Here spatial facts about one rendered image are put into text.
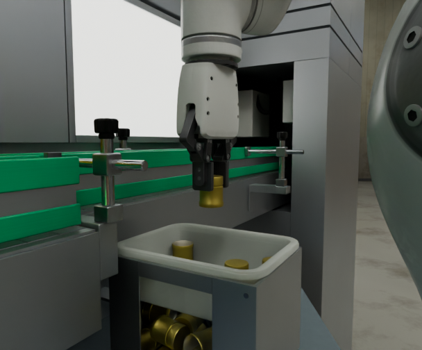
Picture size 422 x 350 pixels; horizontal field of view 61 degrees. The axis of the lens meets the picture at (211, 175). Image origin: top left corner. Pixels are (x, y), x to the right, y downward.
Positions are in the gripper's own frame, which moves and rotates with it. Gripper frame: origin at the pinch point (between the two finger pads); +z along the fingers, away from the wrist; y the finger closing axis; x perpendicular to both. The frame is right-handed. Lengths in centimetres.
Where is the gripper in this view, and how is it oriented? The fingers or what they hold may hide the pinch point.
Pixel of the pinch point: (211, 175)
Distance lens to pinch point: 51.6
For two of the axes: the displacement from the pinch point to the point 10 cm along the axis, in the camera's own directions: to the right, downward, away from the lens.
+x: 8.5, 0.5, -5.3
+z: 0.0, 10.0, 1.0
